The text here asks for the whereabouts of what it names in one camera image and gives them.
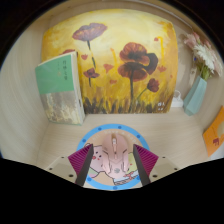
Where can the round blue-rimmed cartoon mouse pad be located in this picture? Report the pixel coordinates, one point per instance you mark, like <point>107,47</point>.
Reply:
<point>100,133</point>

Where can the yellow poppy flower painting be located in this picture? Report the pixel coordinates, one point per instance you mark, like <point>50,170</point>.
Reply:
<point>110,36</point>

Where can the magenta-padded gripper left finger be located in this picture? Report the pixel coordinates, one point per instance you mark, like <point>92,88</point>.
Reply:
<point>79,160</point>

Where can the teal faceted vase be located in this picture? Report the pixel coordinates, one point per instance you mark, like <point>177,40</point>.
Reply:
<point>195,98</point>

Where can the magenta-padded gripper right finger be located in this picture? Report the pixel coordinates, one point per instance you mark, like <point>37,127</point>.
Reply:
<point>146,160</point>

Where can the white power strip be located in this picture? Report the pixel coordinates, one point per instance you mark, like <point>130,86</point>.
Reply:
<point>177,101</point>

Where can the pink computer mouse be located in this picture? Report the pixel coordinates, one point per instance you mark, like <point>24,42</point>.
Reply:
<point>115,155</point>

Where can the green-covered book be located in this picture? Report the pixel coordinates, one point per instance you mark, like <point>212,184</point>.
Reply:
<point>56,90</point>

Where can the orange booklet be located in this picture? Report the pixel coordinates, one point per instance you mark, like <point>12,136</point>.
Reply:
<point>215,133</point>

